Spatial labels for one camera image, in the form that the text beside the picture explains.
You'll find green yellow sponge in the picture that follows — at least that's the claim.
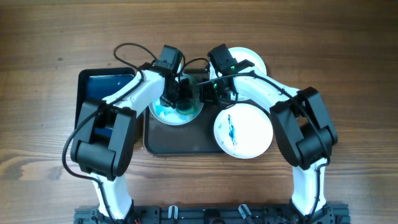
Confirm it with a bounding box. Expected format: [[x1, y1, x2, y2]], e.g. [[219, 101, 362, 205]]
[[176, 101, 195, 114]]

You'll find white plate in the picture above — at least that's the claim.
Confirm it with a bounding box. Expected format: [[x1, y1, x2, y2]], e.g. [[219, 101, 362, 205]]
[[149, 73, 204, 126], [213, 103, 273, 159], [210, 47, 267, 101]]

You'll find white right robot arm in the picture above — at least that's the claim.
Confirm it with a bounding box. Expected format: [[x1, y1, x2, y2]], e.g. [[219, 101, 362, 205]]
[[199, 69, 338, 222]]

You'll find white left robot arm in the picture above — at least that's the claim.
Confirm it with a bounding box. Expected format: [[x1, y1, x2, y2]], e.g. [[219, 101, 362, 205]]
[[64, 67, 164, 223]]

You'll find dark brown serving tray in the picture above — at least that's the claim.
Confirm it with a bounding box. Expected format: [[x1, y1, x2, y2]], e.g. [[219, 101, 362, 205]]
[[143, 68, 237, 156]]

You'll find black tub of blue water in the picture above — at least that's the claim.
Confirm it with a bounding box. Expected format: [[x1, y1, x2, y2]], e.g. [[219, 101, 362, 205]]
[[75, 67, 135, 126]]

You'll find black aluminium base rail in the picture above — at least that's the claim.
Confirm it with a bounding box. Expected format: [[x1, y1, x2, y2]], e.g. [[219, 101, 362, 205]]
[[73, 202, 351, 224]]

